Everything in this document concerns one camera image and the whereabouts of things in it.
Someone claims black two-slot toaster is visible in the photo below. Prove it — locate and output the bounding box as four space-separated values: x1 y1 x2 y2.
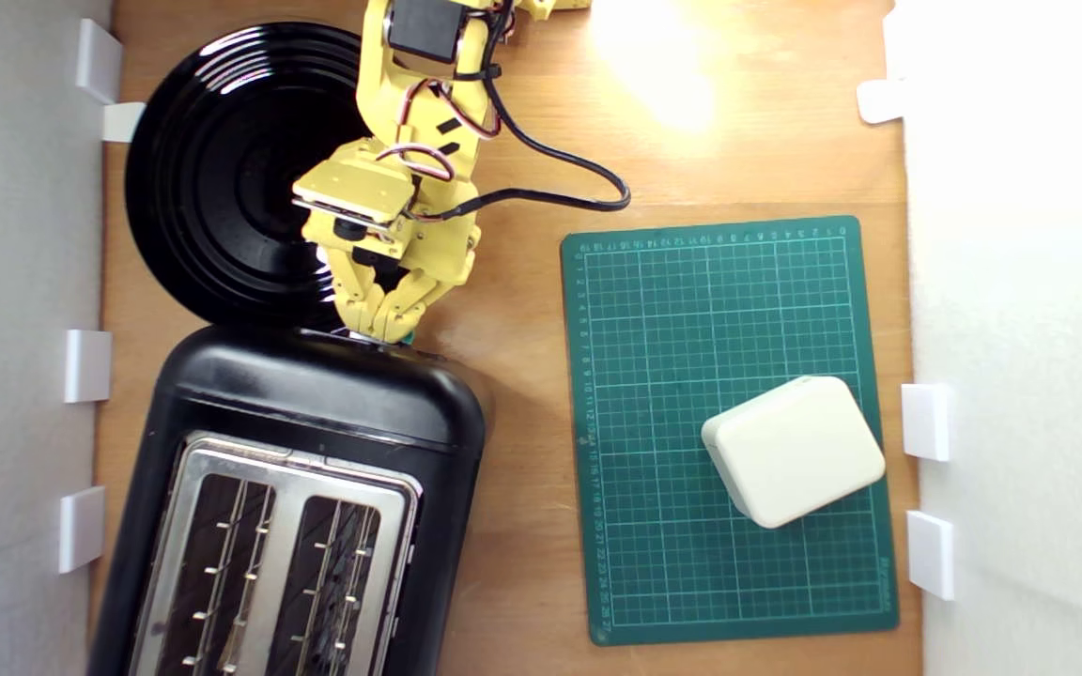
85 322 488 676

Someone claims black plate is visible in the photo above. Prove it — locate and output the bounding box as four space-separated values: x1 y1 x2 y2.
124 21 449 331

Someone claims green cutting mat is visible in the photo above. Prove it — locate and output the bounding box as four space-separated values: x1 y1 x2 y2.
560 216 901 647

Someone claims white block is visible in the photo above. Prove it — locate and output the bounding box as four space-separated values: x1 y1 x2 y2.
701 376 888 530

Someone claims yellow wrist camera mount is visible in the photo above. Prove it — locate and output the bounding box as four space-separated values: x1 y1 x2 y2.
292 141 415 247

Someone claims black cable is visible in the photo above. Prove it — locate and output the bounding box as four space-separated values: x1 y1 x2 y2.
428 56 633 223

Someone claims white wall clip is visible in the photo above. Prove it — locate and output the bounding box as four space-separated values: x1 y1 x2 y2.
906 510 957 602
57 485 107 575
76 19 124 104
64 329 114 405
856 79 906 125
901 382 953 462
101 101 147 144

